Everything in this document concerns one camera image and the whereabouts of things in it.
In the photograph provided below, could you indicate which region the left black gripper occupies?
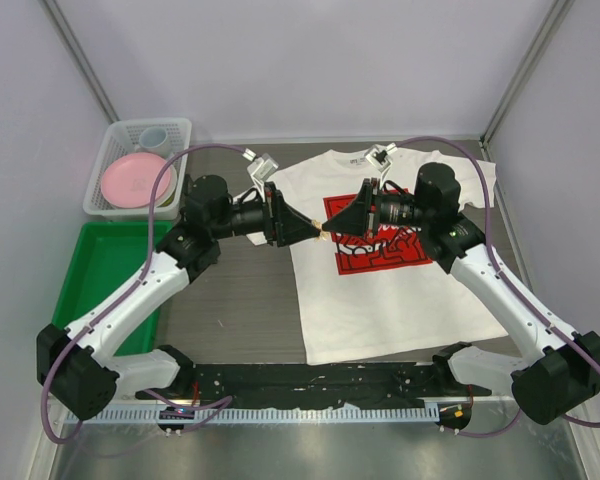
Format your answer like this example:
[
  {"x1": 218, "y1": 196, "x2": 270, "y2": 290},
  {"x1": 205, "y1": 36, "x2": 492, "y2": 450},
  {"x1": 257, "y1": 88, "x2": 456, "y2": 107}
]
[{"x1": 210, "y1": 182, "x2": 319, "y2": 246}]

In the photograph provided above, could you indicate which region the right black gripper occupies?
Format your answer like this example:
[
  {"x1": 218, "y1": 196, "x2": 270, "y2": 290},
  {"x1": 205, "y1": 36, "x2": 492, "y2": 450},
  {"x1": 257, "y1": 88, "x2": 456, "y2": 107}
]
[{"x1": 323, "y1": 178, "x2": 432, "y2": 240}]

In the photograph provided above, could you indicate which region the gold flower brooch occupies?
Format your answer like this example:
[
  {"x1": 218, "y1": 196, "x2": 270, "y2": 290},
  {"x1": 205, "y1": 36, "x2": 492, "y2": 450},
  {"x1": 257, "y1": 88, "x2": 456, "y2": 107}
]
[{"x1": 311, "y1": 220, "x2": 330, "y2": 241}]

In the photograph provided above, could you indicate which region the white printed t-shirt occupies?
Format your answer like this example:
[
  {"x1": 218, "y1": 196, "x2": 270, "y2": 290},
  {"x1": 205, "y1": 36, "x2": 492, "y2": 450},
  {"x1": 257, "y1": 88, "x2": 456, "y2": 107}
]
[{"x1": 269, "y1": 148, "x2": 507, "y2": 365}]

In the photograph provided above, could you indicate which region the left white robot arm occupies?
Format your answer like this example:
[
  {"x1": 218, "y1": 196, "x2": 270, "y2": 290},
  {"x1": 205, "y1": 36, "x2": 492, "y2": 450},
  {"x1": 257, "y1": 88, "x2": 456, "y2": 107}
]
[{"x1": 36, "y1": 175, "x2": 321, "y2": 421}]

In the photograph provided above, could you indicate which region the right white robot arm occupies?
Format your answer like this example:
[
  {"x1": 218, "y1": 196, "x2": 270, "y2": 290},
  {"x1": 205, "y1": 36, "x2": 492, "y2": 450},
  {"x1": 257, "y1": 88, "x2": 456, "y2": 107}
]
[{"x1": 323, "y1": 163, "x2": 600, "y2": 425}]

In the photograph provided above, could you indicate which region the yellow-green plate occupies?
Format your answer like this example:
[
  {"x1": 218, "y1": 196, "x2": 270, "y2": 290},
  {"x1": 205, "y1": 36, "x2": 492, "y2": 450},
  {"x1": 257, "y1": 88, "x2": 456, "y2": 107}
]
[{"x1": 156, "y1": 165, "x2": 178, "y2": 207}]

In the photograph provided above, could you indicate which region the light blue cup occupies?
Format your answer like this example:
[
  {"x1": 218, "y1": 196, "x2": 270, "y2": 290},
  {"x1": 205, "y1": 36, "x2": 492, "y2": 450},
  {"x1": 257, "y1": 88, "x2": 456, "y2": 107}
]
[{"x1": 135, "y1": 126, "x2": 173, "y2": 159}]

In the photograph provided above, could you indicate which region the pink plate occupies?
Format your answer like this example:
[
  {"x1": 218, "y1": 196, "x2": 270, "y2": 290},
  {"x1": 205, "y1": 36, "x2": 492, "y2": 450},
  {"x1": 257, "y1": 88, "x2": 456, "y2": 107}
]
[{"x1": 100, "y1": 153, "x2": 166, "y2": 209}]

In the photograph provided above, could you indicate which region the white plastic basket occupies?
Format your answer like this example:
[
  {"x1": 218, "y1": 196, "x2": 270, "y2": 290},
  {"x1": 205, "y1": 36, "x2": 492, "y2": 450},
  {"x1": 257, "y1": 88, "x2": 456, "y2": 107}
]
[{"x1": 83, "y1": 117, "x2": 192, "y2": 221}]

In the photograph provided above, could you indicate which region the green plastic tray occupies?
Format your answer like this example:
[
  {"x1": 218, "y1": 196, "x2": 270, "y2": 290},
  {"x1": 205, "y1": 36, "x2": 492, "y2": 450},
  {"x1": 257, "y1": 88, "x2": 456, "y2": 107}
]
[{"x1": 52, "y1": 222, "x2": 148, "y2": 328}]

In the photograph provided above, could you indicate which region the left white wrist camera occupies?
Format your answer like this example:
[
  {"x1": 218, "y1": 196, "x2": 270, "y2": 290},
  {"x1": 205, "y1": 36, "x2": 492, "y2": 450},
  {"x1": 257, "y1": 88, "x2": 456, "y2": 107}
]
[{"x1": 242, "y1": 148, "x2": 279, "y2": 195}]

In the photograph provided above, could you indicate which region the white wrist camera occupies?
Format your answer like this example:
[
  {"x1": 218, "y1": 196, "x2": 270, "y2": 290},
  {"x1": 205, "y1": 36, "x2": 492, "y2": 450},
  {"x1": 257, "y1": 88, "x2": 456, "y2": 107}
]
[
  {"x1": 242, "y1": 148, "x2": 279, "y2": 195},
  {"x1": 364, "y1": 143, "x2": 397, "y2": 186}
]

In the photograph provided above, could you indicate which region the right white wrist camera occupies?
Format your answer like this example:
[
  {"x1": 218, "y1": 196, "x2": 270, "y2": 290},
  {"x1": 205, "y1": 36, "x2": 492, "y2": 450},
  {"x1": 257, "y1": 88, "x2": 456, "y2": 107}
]
[{"x1": 364, "y1": 143, "x2": 397, "y2": 186}]

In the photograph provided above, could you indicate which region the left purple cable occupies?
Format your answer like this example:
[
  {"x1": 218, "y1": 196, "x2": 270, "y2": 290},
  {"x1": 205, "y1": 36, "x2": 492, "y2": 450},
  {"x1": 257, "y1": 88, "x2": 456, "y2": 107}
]
[{"x1": 40, "y1": 143, "x2": 251, "y2": 445}]

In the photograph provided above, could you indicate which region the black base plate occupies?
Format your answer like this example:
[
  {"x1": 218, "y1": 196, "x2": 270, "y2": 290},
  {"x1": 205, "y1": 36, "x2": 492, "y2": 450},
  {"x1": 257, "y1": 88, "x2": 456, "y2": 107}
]
[{"x1": 156, "y1": 362, "x2": 491, "y2": 410}]

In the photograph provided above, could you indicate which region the white slotted cable duct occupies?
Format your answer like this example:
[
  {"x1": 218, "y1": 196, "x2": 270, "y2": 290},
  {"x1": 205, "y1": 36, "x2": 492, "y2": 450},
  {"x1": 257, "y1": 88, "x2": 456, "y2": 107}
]
[{"x1": 85, "y1": 402, "x2": 439, "y2": 425}]

